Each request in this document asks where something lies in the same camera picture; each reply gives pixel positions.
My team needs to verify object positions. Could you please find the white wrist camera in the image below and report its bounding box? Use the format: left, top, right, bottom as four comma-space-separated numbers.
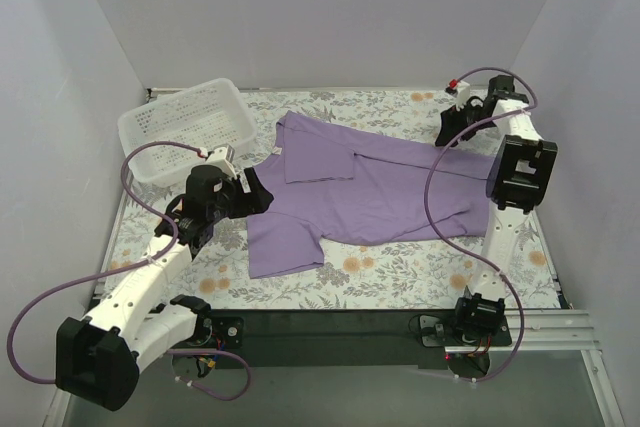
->
198, 145, 237, 179
445, 79, 471, 111

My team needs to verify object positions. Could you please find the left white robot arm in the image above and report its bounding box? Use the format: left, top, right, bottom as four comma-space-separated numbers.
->
55, 164, 273, 411

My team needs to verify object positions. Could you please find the floral table mat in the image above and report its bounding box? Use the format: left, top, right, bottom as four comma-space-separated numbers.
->
101, 89, 561, 309

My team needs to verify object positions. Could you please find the purple t-shirt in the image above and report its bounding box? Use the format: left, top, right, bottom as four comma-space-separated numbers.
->
247, 112, 493, 279

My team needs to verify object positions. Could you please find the white plastic basket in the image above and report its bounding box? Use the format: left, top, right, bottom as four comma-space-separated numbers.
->
117, 78, 257, 187

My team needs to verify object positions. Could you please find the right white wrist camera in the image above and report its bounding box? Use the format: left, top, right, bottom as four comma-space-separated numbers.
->
445, 79, 471, 111

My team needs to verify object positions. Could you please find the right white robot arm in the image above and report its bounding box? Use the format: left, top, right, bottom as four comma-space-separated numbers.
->
418, 69, 558, 355

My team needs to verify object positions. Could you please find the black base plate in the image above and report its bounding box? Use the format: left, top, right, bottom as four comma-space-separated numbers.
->
164, 308, 516, 371

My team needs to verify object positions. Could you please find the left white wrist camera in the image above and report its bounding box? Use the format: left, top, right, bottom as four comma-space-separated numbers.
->
198, 145, 237, 179

